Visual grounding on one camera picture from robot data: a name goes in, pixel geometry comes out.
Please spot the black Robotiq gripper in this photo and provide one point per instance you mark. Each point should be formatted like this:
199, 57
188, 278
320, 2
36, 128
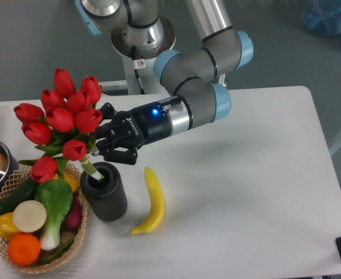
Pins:
129, 130

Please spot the red tulip bouquet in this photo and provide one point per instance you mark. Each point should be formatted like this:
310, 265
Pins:
63, 126

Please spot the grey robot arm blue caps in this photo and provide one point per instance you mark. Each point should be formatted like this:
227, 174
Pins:
194, 82

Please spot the dark grey ribbed vase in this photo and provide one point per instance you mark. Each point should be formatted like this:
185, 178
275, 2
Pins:
107, 196

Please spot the yellow squash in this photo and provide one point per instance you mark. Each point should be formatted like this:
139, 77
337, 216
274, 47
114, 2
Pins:
70, 180

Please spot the green bok choy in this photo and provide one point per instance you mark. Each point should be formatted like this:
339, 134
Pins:
56, 196

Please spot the yellow banana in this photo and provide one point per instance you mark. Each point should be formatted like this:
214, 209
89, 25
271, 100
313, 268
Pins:
157, 206

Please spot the purple sweet potato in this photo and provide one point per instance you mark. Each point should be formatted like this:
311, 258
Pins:
74, 217

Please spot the green cucumber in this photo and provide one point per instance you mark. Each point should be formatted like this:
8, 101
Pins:
24, 192

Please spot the woven wicker basket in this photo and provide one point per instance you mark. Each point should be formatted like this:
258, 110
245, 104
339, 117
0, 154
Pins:
14, 181

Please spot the dark green chili pepper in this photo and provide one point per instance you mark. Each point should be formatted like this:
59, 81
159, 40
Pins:
58, 253

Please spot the yellow bell pepper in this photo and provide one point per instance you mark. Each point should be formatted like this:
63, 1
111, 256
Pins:
7, 227

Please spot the orange fruit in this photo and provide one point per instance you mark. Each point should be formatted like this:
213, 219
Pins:
24, 249

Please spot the blue plastic bag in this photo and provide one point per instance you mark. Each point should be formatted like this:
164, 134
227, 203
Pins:
322, 18

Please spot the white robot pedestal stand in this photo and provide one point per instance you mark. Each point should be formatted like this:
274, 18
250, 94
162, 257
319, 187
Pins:
139, 39

